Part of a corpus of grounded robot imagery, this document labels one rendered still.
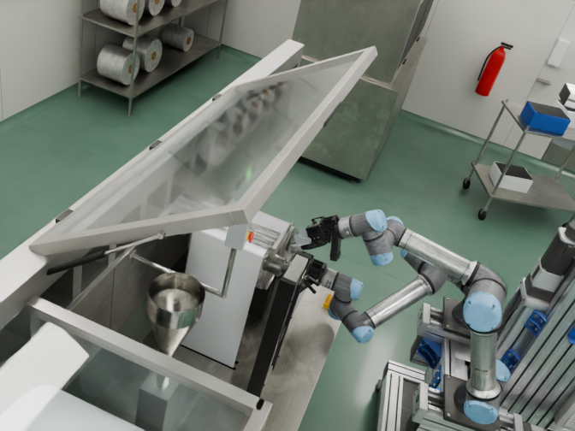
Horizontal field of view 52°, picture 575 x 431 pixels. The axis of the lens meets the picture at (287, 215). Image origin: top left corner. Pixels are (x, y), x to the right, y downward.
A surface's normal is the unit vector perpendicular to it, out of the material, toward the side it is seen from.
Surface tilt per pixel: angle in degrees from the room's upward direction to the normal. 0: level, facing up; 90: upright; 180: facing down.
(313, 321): 0
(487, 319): 83
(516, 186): 90
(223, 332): 90
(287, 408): 0
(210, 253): 90
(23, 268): 0
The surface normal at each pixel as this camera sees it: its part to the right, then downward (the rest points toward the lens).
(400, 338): 0.22, -0.79
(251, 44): -0.33, 0.49
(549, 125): -0.04, 0.58
